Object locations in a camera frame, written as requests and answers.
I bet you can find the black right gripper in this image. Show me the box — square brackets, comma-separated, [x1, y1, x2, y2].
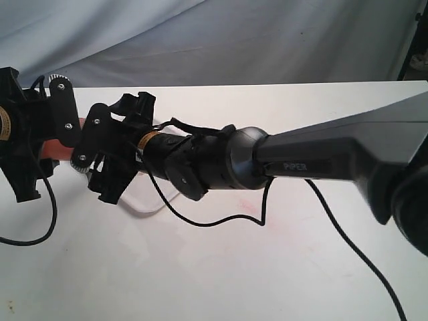
[86, 90, 188, 204]

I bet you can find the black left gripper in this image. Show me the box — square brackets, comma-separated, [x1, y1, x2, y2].
[1, 67, 57, 203]

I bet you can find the red sauce squeeze bottle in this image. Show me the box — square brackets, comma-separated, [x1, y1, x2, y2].
[40, 139, 74, 161]

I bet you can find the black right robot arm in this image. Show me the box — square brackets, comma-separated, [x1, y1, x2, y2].
[83, 92, 427, 253]

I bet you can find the white rectangular plate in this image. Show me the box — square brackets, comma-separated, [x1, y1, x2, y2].
[118, 125, 181, 215]

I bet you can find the white backdrop cloth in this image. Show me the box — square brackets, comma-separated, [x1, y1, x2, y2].
[1, 1, 425, 87]

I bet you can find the black light stand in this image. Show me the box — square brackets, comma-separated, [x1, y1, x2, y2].
[397, 1, 427, 81]

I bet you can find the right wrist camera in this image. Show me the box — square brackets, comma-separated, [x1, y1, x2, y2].
[70, 103, 111, 174]

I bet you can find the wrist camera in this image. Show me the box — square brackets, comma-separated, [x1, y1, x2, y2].
[70, 103, 111, 174]
[48, 74, 81, 148]

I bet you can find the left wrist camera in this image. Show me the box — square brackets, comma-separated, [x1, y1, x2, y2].
[48, 74, 81, 148]

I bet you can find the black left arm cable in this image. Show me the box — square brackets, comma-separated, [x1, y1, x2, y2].
[0, 76, 58, 247]

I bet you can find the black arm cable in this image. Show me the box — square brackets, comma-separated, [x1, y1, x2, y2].
[0, 76, 58, 247]
[135, 116, 411, 321]

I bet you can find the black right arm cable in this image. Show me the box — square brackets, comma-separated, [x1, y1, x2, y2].
[135, 116, 411, 321]

